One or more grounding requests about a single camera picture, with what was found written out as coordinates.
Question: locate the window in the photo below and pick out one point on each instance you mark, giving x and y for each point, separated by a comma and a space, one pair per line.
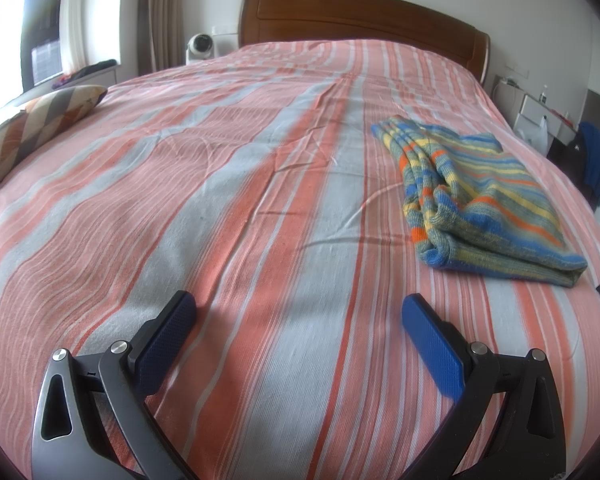
35, 35

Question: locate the beige curtain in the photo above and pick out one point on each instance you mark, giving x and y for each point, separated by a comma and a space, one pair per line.
165, 10

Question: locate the clear plastic bag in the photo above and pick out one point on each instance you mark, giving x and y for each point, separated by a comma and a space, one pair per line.
539, 135

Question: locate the white nightstand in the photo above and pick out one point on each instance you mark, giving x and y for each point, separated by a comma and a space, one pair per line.
530, 110

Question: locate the dark cloth on windowsill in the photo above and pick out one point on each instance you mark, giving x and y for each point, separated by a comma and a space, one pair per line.
87, 69

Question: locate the black jacket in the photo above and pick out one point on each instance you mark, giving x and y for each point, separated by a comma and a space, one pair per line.
570, 160

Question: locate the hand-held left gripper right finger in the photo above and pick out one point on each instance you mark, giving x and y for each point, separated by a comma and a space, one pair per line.
432, 345

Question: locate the pink striped bedspread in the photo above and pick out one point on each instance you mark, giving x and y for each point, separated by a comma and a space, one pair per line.
230, 185

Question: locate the white wall switch strip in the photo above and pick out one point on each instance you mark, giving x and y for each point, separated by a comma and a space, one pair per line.
224, 30

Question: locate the patterned pillow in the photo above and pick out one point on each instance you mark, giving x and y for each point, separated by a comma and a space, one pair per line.
40, 120

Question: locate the striped knit sweater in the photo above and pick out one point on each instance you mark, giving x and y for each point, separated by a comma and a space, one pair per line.
485, 200

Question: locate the clear plastic bottle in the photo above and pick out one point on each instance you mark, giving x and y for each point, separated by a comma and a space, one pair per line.
544, 96

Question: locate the wooden bed headboard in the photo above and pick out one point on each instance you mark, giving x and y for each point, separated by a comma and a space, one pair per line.
355, 15

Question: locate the white sheer curtain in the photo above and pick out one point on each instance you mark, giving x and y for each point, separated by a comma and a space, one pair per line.
74, 15

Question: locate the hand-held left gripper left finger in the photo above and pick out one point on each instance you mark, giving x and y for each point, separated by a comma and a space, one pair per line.
167, 337

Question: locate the blue cloth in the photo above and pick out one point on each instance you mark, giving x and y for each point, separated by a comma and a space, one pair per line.
597, 160

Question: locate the small white fan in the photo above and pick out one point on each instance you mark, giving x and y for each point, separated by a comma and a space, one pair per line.
200, 42

